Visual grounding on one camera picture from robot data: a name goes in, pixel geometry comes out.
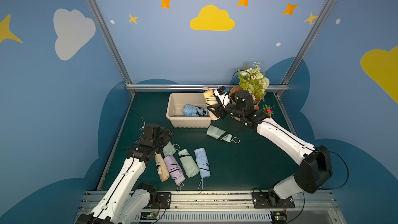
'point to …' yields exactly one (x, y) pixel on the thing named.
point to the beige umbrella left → (161, 168)
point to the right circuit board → (279, 217)
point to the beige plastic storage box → (175, 101)
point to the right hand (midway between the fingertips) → (213, 102)
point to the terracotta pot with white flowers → (254, 80)
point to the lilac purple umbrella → (175, 171)
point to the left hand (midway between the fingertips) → (169, 133)
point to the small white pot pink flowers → (268, 110)
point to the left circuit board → (148, 215)
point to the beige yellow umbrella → (211, 100)
